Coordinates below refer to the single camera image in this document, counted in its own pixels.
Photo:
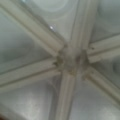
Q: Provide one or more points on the white sectioned round tray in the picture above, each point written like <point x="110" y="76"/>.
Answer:
<point x="49" y="49"/>

